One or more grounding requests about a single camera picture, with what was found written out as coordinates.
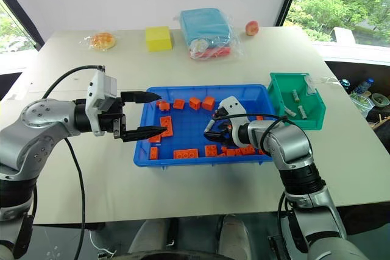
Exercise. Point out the light grey rounded leg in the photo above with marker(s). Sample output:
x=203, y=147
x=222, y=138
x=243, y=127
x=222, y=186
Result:
x=234, y=235
x=149, y=238

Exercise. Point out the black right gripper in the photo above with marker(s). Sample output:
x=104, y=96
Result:
x=227, y=135

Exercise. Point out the blue capped plastic bottle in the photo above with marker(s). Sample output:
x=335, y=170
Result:
x=364, y=85

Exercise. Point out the bread in clear wrapper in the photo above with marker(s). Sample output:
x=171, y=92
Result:
x=104, y=40

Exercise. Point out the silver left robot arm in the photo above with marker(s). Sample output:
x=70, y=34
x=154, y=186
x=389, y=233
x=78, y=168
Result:
x=39, y=126

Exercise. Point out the red yellow peach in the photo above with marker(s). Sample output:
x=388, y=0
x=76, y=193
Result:
x=252, y=28

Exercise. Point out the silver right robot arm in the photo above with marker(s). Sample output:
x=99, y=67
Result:
x=288, y=145

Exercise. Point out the yellow box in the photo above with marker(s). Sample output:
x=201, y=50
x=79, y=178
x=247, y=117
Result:
x=158, y=39

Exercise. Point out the blue plastic bin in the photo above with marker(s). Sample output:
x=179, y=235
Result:
x=182, y=126

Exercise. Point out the clear label on green bin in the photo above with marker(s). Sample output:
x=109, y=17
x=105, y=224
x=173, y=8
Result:
x=310, y=86

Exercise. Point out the green plastic bin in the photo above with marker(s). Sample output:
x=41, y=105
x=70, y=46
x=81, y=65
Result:
x=294, y=101

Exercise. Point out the green bowl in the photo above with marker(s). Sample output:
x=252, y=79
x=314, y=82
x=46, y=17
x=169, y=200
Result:
x=380, y=100

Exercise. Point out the long orange toy brick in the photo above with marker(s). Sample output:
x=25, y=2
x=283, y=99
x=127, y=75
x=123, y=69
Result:
x=186, y=154

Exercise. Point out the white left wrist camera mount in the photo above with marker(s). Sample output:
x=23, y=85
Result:
x=97, y=89

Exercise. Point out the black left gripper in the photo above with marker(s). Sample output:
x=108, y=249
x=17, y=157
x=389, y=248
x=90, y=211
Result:
x=107, y=117

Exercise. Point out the grey cylindrical battery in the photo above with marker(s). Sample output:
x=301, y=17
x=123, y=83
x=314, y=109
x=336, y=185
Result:
x=295, y=96
x=209, y=126
x=289, y=111
x=302, y=112

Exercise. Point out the flat orange toy brick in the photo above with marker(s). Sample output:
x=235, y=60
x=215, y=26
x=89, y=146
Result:
x=167, y=123

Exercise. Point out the bagged blue and red cloths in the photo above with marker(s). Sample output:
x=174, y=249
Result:
x=204, y=28

